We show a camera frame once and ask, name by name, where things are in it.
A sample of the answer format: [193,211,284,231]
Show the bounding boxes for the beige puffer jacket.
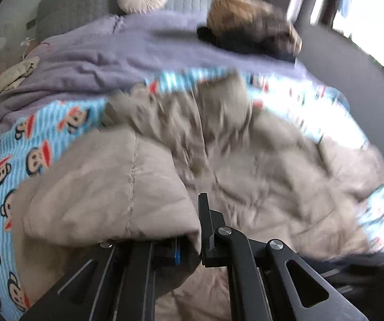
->
[12,73,384,320]

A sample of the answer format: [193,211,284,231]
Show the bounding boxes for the tan and black clothes pile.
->
[197,0,302,62]

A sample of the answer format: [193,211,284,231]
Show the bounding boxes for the purple duvet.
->
[0,11,314,134]

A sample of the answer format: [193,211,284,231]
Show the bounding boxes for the cream folded garment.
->
[0,56,40,95]

